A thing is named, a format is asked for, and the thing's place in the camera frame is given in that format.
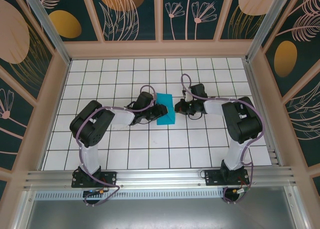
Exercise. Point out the wall panel fern orange oval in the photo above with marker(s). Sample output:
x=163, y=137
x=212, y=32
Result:
x=295, y=39

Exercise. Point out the aluminium corner post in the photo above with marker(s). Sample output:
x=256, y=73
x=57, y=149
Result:
x=268, y=24
x=47, y=26

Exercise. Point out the aluminium side rail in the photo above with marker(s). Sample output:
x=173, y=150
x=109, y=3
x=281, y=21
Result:
x=260, y=109

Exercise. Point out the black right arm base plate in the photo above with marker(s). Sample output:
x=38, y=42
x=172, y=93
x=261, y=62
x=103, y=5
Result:
x=212, y=179

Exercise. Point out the grey metal sheet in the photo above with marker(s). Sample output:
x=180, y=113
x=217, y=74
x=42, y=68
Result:
x=160, y=214

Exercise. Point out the wall panel large pink oval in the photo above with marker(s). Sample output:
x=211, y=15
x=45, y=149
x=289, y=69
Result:
x=15, y=39

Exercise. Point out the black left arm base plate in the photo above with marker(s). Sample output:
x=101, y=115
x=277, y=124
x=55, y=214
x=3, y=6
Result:
x=110, y=179

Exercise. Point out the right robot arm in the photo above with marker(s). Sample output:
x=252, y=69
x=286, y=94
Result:
x=240, y=119

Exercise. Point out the wall panel orange circle leaves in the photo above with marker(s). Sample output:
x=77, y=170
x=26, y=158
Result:
x=120, y=14

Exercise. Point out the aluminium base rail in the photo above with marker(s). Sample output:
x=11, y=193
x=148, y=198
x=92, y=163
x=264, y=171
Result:
x=160, y=177

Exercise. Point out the wall panel pink leaf outlines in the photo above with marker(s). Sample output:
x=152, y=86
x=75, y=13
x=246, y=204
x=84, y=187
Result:
x=305, y=119

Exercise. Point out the teal cloth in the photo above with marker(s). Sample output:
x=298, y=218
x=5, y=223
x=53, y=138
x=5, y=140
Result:
x=165, y=120

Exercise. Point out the wall panel with pink flowers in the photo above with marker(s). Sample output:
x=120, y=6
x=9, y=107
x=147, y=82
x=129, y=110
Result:
x=190, y=14

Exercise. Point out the wall panel single flower outline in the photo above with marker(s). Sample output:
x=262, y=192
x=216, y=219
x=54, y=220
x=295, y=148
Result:
x=10, y=109

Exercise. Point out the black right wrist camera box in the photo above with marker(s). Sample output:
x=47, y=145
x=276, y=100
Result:
x=199, y=90

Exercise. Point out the wall panel with yellow oval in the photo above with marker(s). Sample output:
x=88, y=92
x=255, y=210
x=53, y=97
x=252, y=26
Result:
x=65, y=24

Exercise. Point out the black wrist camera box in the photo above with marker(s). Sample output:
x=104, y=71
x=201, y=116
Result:
x=145, y=100
x=199, y=90

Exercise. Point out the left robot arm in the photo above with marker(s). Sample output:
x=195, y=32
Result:
x=90, y=124

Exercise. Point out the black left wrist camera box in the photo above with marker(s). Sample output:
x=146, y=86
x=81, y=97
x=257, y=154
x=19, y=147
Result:
x=145, y=100

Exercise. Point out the wall panel pink oval grass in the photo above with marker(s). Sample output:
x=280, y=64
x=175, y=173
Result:
x=250, y=4

